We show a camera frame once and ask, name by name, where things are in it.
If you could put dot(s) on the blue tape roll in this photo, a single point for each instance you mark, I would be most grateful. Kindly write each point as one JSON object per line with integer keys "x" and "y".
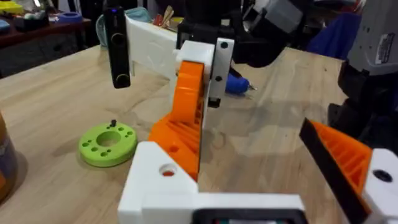
{"x": 70, "y": 17}

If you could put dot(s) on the dark wooden side table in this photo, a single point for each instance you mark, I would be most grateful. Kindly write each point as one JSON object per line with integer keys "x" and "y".
{"x": 71, "y": 27}

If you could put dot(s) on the yellow box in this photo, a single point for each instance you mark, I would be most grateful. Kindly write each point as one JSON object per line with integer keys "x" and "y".
{"x": 11, "y": 7}

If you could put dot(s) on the small black screw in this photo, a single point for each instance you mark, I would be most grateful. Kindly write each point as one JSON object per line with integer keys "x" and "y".
{"x": 113, "y": 123}

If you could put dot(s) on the blue cloth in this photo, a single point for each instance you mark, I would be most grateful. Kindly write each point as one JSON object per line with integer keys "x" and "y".
{"x": 335, "y": 37}

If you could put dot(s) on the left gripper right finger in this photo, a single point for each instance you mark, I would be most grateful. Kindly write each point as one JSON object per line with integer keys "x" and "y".
{"x": 348, "y": 161}

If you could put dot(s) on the brown plastic tub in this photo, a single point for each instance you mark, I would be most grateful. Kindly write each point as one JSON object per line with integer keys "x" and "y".
{"x": 6, "y": 155}

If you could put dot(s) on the green disc with holes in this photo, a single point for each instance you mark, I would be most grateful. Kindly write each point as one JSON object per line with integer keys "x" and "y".
{"x": 93, "y": 152}

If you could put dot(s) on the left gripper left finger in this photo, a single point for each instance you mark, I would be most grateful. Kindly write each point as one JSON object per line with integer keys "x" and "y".
{"x": 155, "y": 186}

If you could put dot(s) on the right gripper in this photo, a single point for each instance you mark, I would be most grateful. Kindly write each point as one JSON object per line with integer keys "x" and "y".
{"x": 149, "y": 46}

